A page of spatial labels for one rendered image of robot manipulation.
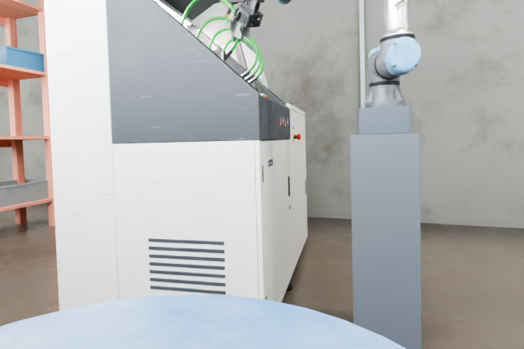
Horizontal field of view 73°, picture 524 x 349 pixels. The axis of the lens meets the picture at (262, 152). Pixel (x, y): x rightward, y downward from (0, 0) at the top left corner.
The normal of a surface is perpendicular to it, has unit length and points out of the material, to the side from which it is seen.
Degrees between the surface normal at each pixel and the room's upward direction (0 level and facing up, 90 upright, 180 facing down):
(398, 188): 90
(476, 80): 90
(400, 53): 98
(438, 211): 90
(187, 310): 0
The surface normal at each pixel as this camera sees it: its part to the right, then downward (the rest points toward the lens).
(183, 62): -0.23, 0.04
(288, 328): -0.03, -1.00
